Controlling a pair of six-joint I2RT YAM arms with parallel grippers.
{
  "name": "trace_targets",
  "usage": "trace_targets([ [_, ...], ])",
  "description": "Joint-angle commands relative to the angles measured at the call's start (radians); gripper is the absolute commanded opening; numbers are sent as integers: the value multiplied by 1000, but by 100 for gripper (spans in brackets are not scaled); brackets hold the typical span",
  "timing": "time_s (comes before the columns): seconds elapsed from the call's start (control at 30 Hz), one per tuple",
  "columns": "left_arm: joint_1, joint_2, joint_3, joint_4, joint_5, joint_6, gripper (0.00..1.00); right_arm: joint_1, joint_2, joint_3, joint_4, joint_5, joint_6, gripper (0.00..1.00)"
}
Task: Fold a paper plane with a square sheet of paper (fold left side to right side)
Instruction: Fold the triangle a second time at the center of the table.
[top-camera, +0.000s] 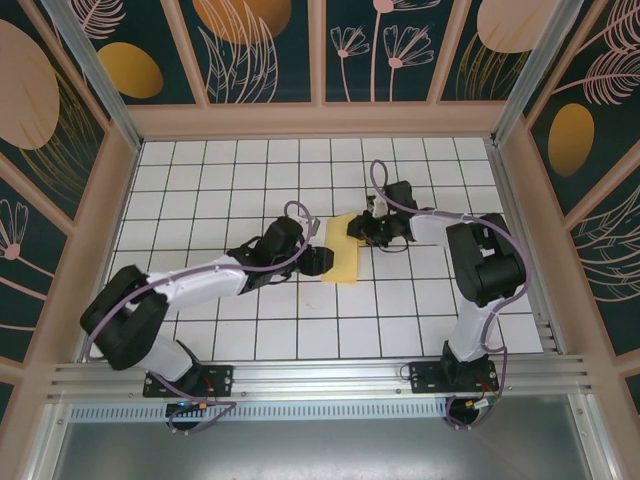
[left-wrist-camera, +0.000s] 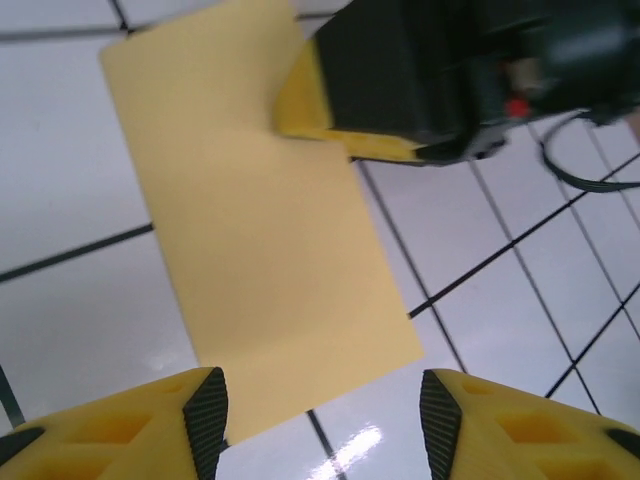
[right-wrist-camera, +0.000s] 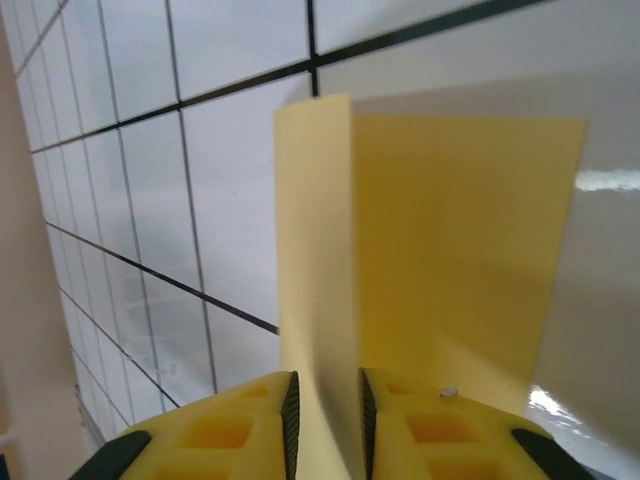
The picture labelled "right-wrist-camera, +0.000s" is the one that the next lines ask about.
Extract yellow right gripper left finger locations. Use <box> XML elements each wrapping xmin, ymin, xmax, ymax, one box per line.
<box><xmin>79</xmin><ymin>369</ymin><xmax>302</xmax><ymax>480</ymax></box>

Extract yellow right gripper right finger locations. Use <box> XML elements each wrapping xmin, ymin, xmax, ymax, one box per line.
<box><xmin>356</xmin><ymin>367</ymin><xmax>597</xmax><ymax>480</ymax></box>

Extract yellow cloth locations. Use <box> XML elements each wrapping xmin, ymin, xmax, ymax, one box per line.
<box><xmin>273</xmin><ymin>93</ymin><xmax>587</xmax><ymax>480</ymax></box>

